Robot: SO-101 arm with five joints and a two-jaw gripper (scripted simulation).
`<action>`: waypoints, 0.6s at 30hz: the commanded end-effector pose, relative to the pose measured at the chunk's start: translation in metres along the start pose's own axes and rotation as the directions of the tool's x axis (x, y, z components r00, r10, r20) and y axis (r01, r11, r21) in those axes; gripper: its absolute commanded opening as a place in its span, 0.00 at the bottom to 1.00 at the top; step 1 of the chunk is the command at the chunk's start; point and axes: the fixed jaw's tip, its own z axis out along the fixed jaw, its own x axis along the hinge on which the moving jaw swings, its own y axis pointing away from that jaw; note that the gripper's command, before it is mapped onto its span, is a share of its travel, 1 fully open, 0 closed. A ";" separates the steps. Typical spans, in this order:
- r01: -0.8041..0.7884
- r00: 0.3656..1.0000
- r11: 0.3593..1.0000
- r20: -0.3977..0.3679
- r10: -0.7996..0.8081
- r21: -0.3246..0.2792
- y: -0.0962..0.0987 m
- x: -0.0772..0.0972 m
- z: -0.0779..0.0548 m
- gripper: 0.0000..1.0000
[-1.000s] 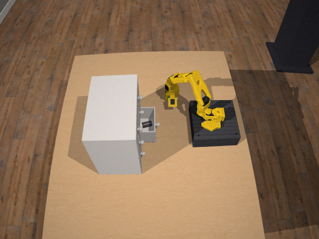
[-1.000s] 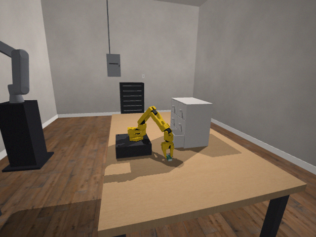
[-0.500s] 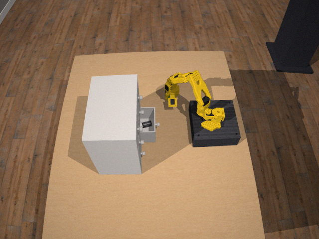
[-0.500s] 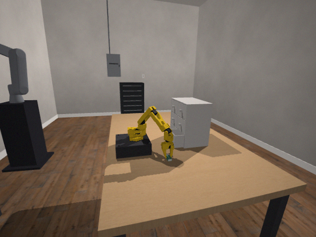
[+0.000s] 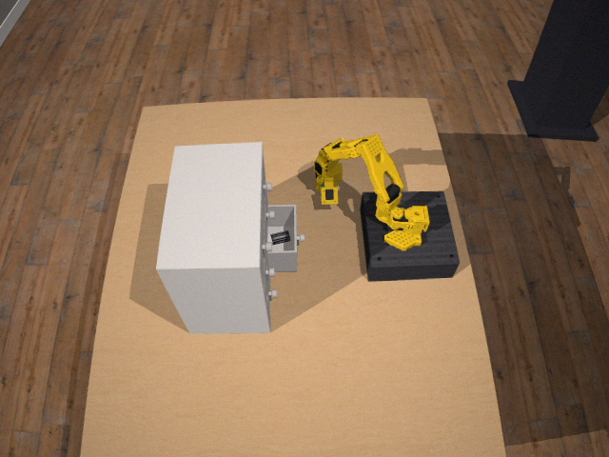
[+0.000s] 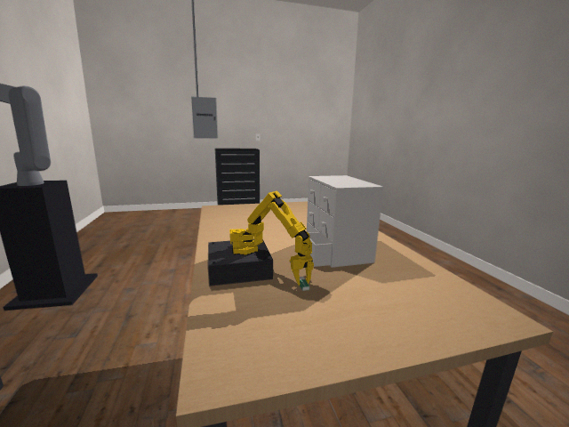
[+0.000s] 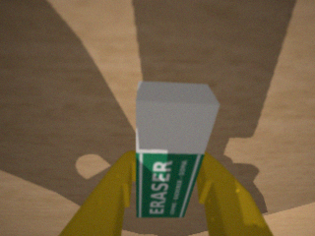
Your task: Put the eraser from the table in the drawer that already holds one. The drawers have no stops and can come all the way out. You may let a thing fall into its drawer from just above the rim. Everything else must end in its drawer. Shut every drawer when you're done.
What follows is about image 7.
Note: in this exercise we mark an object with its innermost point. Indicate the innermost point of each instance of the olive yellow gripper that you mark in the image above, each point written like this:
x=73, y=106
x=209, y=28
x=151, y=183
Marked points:
x=230, y=209

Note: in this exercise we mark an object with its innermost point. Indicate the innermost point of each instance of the grey and green eraser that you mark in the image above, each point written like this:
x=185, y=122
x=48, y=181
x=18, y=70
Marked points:
x=174, y=122

